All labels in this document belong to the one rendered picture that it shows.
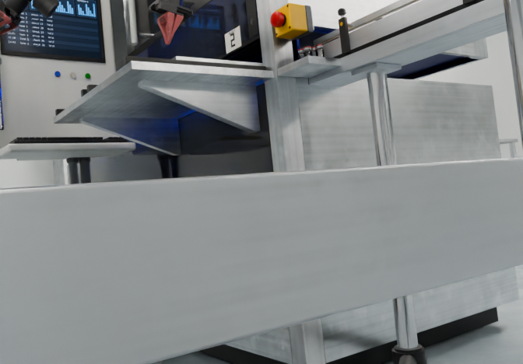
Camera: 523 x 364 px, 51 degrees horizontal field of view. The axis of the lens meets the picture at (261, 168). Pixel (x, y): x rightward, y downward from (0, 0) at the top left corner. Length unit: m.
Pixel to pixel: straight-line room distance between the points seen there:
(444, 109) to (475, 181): 1.36
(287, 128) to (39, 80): 1.14
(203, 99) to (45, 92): 0.95
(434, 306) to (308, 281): 1.42
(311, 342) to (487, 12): 0.90
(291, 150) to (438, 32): 0.48
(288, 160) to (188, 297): 1.09
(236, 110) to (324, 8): 0.41
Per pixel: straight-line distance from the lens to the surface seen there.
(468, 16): 1.22
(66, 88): 2.30
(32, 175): 6.88
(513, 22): 0.83
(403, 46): 1.31
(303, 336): 1.48
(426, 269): 0.54
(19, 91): 2.25
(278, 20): 1.44
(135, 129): 1.90
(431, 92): 1.93
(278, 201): 0.42
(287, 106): 1.48
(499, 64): 6.47
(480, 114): 2.13
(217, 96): 1.48
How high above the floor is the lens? 0.53
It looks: 4 degrees up
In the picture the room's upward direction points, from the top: 6 degrees counter-clockwise
